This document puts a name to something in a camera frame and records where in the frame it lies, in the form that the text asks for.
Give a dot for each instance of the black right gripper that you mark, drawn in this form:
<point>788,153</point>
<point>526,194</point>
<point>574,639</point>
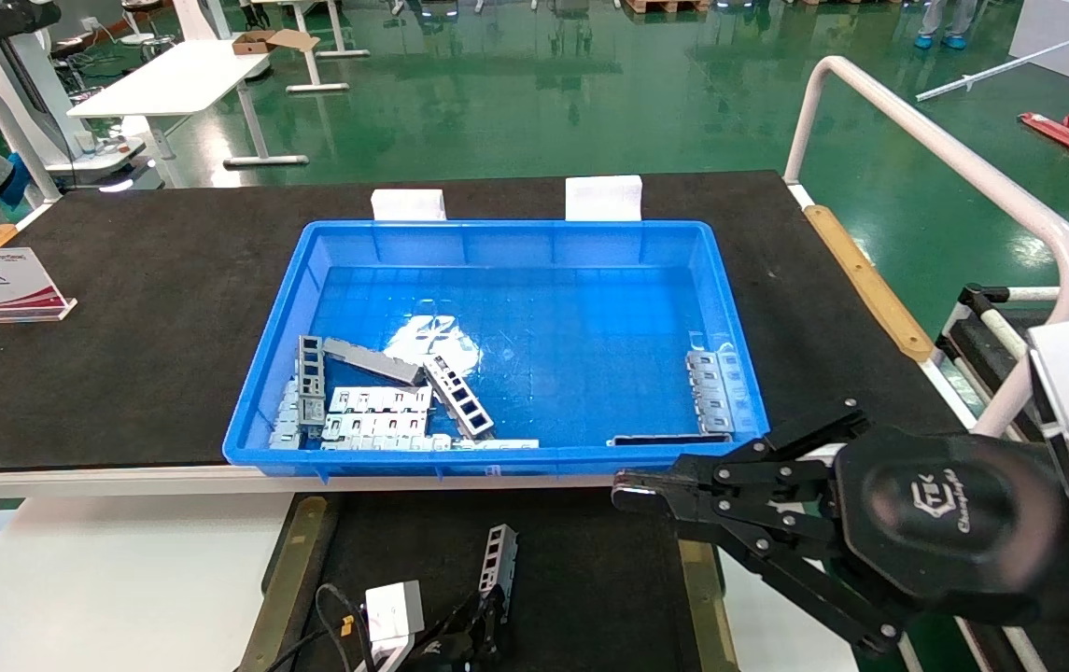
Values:
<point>954,523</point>

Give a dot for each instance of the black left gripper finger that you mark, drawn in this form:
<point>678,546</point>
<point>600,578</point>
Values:
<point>448,644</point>
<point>494,616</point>

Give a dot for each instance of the gray bracket with square holes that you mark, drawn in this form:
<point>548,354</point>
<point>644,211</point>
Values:
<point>311,373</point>
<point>459,399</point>
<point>497,560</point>

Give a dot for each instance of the black flat container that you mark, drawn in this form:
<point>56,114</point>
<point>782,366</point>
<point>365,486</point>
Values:
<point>590,579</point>

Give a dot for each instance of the stacked gray clip part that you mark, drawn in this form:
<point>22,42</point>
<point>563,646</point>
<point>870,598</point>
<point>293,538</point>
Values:
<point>288,415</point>

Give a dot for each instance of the brass edge strip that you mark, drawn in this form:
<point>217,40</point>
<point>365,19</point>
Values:
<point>707,625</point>

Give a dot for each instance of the thin gray metal strip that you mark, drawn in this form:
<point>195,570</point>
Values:
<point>459,444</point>

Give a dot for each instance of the light gray notched plate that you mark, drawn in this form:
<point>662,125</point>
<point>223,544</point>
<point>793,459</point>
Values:
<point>375,426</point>
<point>380,399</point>

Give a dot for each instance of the blue plastic bin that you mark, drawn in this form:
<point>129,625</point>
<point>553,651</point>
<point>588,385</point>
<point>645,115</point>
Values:
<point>571,308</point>

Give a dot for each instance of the flat gray metal plate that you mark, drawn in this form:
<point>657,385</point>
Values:
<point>371,361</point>

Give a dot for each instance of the white paper label right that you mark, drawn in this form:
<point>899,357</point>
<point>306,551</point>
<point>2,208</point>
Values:
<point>603,197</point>

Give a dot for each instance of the white paper label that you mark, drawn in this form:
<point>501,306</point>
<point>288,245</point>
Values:
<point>603,197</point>
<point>408,204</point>

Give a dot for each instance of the white paper label left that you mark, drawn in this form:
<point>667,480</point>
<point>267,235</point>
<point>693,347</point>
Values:
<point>408,204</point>

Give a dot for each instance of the black table mat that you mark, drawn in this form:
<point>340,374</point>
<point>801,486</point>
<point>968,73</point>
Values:
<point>123,327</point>

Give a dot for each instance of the long white pipe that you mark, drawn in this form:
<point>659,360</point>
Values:
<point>1019,61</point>

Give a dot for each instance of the small open cardboard box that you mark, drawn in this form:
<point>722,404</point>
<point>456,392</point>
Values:
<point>263,42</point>

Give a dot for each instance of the white desk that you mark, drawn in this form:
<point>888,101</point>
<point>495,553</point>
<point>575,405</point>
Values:
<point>170,79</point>

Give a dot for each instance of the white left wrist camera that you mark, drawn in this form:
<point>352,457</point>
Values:
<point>394,614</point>

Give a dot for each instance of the gray notched bracket stack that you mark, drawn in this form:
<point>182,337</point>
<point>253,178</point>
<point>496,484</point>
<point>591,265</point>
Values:
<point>711,387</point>

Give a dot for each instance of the black table with white frame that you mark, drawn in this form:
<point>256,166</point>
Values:
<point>973,336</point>

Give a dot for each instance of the white table frame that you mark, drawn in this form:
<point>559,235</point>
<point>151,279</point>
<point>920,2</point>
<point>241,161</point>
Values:
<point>319,65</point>

